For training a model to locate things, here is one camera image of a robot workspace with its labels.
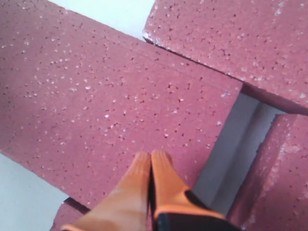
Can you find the red brick under leaning brick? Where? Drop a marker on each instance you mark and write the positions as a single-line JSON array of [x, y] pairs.
[[263, 43]]

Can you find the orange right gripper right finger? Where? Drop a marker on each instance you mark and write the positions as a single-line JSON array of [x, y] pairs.
[[174, 206]]

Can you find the red brick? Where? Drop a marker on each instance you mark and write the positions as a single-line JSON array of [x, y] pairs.
[[263, 43], [78, 99], [274, 194]]

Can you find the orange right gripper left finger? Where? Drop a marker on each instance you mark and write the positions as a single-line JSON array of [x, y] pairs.
[[126, 207]]

